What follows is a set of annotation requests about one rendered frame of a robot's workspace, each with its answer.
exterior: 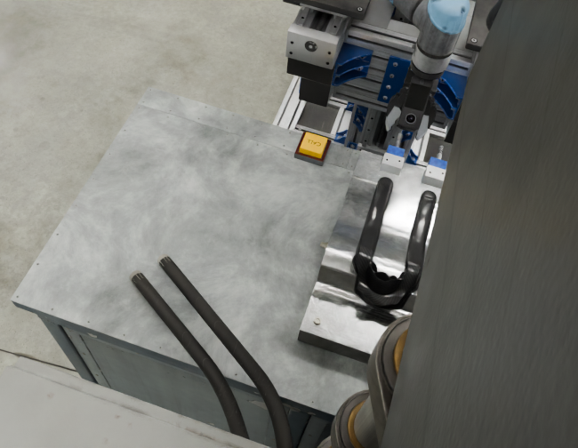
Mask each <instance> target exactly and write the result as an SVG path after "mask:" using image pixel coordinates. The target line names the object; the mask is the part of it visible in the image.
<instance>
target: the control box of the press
mask: <svg viewBox="0 0 578 448"><path fill-rule="evenodd" d="M0 448H270V447H268V446H266V445H263V444H258V443H256V442H254V441H251V440H248V439H246V438H243V437H241V436H237V435H234V434H231V433H229V432H227V431H224V430H221V429H219V428H215V427H213V426H210V425H207V424H204V423H203V422H200V421H197V420H193V419H191V418H188V417H186V416H183V415H180V414H178V413H176V412H171V411H168V410H166V409H164V408H161V407H159V406H156V405H153V404H150V403H147V402H144V401H141V400H140V399H137V398H134V397H131V396H128V395H125V394H123V393H120V392H117V391H115V390H113V389H110V388H105V387H103V386H101V385H98V384H96V383H93V382H90V381H88V380H84V379H81V378H78V377H77V376H74V375H71V374H69V373H66V372H62V371H60V370H57V369H54V368H52V367H50V366H47V365H44V364H40V363H38V362H35V361H33V360H30V359H27V358H25V357H23V356H21V357H20V358H19V359H18V361H17V363H16V364H15V365H14V366H11V365H7V366H6V367H5V369H4V371H3V373H2V374H1V376H0Z"/></svg>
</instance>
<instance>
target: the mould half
mask: <svg viewBox="0 0 578 448"><path fill-rule="evenodd" d="M382 159H383V156H380V155H376V154H374V153H371V152H368V151H364V150H362V149H361V152H360V155H359V157H358V160H357V164H356V167H355V170H354V172H353V175H352V178H351V181H350V184H349V187H348V190H347V193H346V196H345V198H344V201H343V204H342V207H341V211H340V214H339V216H338V219H337V221H336V224H335V226H334V229H333V233H332V235H331V237H330V240H329V243H328V245H327V248H326V250H325V255H324V258H323V260H322V263H321V266H320V269H319V273H318V276H317V281H316V284H315V287H314V290H313V293H312V295H311V298H310V301H309V305H308V307H307V310H306V313H305V316H304V318H303V321H302V324H301V328H300V331H299V335H298V339H297V340H300V341H302V342H305V343H308V344H310V345H313V346H316V347H319V348H323V349H326V350H328V351H331V352H334V353H336V354H339V355H342V356H346V357H349V358H351V359H354V360H357V361H359V362H362V363H365V364H368V360H369V358H370V355H371V354H372V351H373V348H374V346H375V345H376V343H377V341H378V339H379V338H380V337H381V334H382V333H383V332H384V331H385V330H386V328H387V327H388V326H389V325H390V324H391V323H393V322H394V321H396V320H397V319H399V318H400V317H401V316H406V315H409V314H412V313H413V306H414V303H415V299H416V295H417V291H418V290H417V291H415V292H413V293H412V294H411V296H410V297H409V299H408V300H407V302H406V304H405V305H404V306H403V308H401V309H399V310H389V309H384V308H375V307H373V306H370V305H368V304H367V303H365V302H364V301H362V300H361V299H360V298H359V297H358V296H357V294H356V293H355V291H354V288H355V282H356V277H357V276H356V271H355V269H354V266H353V262H352V260H353V257H354V255H355V254H356V249H357V245H358V243H359V240H360V237H361V234H362V231H363V228H364V225H365V220H366V217H367V214H368V212H369V209H370V205H371V202H372V200H373V194H374V191H375V189H376V186H377V182H378V180H379V179H380V178H382V177H388V178H390V179H391V180H392V181H393V185H394V187H393V189H392V192H391V195H390V199H389V203H388V207H387V210H386V213H385V216H384V219H383V223H382V225H381V232H380V235H379V239H378V243H377V246H376V250H375V254H374V256H373V262H374V263H376V265H377V271H378V272H385V273H387V275H388V276H393V275H394V276H396V277H397V278H399V276H400V274H401V273H402V272H404V269H405V260H406V255H407V249H408V243H409V238H410V235H411V231H412V227H413V222H414V218H415V214H416V211H417V207H418V204H419V201H420V197H421V194H422V192H423V191H425V190H430V191H432V192H434V193H435V194H436V196H437V201H436V205H435V209H434V212H433V217H432V221H431V224H430V228H429V234H428V238H427V242H426V247H425V254H424V260H425V257H426V253H427V250H428V246H429V239H430V235H431V231H432V227H433V223H434V219H435V216H436V211H437V208H438V201H439V198H440V193H441V188H436V187H432V186H430V185H427V184H424V183H421V180H422V176H423V173H424V171H425V170H426V169H422V168H420V167H417V166H414V165H410V164H406V163H403V166H402V169H401V173H400V175H399V176H398V175H395V174H392V173H389V172H385V171H381V170H379V168H380V165H381V160H382ZM317 316H318V317H320V318H321V320H322V321H321V324H320V325H315V324H314V319H315V317H317Z"/></svg>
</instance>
